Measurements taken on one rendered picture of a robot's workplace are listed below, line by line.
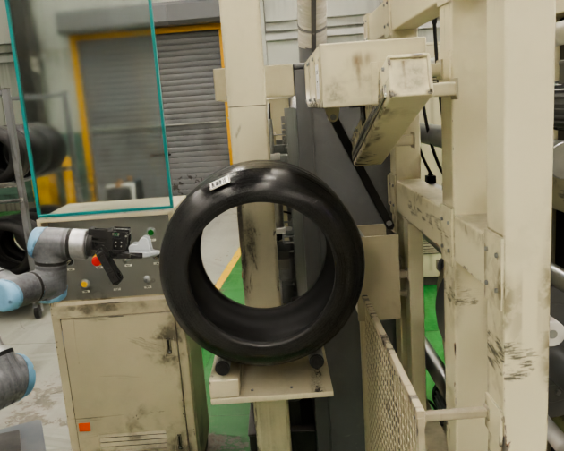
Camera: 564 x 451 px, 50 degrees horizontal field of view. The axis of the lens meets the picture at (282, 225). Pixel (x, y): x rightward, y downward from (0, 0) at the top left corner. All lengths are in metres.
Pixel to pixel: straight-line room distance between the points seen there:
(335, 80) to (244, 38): 0.68
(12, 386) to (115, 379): 0.67
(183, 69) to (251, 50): 9.23
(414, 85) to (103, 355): 1.83
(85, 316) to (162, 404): 0.50
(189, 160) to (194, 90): 1.26
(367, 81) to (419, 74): 0.14
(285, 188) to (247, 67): 0.54
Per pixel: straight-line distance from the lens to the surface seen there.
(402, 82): 1.35
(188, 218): 1.68
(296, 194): 1.65
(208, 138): 11.18
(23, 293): 1.82
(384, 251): 2.06
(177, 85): 11.32
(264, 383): 1.95
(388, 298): 2.11
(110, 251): 1.84
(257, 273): 2.12
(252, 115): 2.04
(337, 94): 1.43
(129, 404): 2.77
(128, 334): 2.64
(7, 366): 2.18
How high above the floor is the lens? 1.66
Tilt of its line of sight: 11 degrees down
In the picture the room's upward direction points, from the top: 4 degrees counter-clockwise
